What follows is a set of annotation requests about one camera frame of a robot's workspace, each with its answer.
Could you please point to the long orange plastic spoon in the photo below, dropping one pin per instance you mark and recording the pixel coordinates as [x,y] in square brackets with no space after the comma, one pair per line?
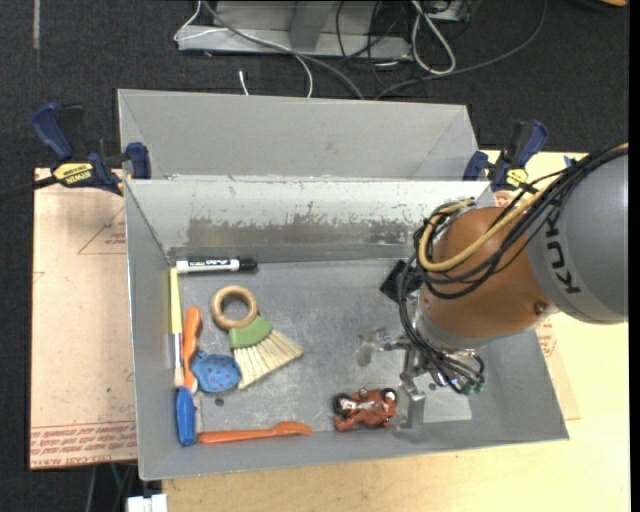
[250,434]

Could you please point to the black and white marker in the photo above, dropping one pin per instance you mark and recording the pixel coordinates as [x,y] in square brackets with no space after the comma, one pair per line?
[210,264]

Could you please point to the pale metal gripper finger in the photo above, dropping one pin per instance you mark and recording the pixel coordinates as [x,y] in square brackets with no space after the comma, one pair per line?
[381,341]
[414,407]

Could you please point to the short orange plastic spoon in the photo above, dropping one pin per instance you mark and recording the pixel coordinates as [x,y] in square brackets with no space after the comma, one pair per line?
[190,335]

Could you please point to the red-brown toy crab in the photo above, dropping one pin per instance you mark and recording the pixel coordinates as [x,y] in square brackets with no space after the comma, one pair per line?
[367,412]

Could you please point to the blue toy with red dots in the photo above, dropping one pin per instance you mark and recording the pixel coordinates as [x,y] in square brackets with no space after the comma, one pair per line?
[215,372]

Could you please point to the grey metal bin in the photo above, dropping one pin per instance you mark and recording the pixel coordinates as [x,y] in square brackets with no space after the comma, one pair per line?
[320,310]

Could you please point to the green hand brush pale bristles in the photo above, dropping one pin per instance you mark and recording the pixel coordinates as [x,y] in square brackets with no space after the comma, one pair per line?
[260,352]

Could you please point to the brown cardboard board red print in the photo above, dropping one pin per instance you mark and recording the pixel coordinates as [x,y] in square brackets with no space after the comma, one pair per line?
[75,310]

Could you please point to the blue plastic utensil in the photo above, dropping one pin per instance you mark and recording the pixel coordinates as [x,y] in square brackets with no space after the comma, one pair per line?
[185,415]

